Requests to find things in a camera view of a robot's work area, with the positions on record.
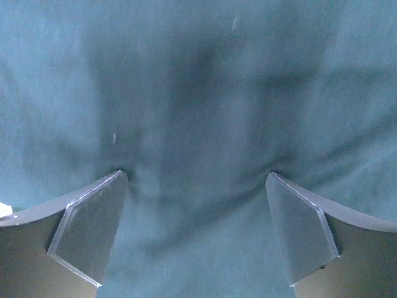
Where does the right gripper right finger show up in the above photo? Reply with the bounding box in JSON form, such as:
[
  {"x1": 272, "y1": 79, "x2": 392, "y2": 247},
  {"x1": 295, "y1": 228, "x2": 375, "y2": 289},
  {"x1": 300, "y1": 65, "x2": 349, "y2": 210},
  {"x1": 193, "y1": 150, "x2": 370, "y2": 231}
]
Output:
[{"x1": 265, "y1": 172, "x2": 396, "y2": 297}]

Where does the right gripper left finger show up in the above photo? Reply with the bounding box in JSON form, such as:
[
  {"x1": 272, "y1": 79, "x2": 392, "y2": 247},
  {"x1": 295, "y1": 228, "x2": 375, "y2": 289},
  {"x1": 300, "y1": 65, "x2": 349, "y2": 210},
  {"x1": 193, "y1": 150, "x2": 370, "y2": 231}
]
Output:
[{"x1": 1, "y1": 170, "x2": 128, "y2": 298}]

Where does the black t shirt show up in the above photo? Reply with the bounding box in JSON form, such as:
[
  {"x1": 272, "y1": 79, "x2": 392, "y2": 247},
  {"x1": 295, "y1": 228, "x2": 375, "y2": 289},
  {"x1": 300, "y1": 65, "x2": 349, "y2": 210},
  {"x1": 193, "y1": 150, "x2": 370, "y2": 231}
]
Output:
[{"x1": 1, "y1": 1, "x2": 396, "y2": 297}]

